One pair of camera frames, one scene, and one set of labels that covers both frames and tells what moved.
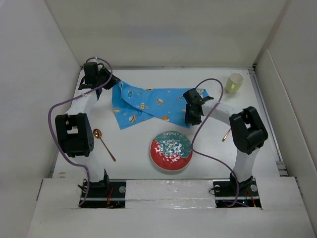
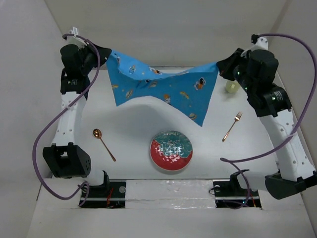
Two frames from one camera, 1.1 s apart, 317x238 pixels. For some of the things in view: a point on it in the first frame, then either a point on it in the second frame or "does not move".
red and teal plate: [171, 150] does not move
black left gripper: [113, 80] → [104, 53]
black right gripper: [188, 119] → [224, 66]
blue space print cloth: [132, 105] → [190, 90]
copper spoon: [97, 133] does not move
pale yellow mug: [234, 83] does not move
